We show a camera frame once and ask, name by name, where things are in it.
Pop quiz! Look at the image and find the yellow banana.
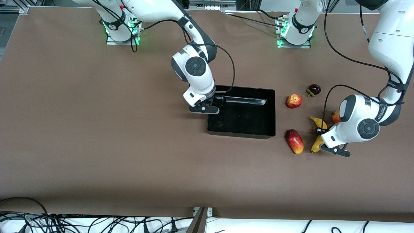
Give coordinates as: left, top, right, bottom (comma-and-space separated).
309, 116, 328, 153

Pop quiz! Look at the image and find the black plastic box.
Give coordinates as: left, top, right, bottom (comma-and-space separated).
207, 85, 276, 140

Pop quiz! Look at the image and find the red yellow apple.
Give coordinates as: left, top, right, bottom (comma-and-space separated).
286, 94, 303, 109

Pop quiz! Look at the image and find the red yellow mango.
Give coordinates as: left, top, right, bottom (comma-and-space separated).
285, 129, 304, 154

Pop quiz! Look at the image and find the dark purple mangosteen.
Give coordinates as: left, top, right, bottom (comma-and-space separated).
306, 84, 321, 97

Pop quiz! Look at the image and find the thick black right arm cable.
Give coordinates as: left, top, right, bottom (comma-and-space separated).
139, 19, 235, 94

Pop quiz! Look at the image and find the long black table cable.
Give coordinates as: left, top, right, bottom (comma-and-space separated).
226, 13, 285, 29

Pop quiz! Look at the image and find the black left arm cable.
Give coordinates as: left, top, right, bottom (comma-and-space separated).
322, 0, 405, 130

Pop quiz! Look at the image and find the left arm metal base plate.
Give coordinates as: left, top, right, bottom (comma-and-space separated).
277, 18, 311, 49

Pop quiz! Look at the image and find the short black table cable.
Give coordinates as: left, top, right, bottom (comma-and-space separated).
257, 9, 282, 20

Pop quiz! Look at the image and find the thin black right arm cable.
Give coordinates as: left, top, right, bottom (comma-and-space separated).
92, 0, 139, 53

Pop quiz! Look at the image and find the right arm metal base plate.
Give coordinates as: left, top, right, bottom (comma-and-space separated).
106, 11, 140, 45

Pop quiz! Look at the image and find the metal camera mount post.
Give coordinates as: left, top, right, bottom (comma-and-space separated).
186, 206, 214, 233

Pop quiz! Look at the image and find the tangled black cable bundle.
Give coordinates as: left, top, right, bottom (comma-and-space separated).
0, 197, 194, 233

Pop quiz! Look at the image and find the aluminium table corner bracket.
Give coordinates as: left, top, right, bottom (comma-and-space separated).
0, 5, 31, 14

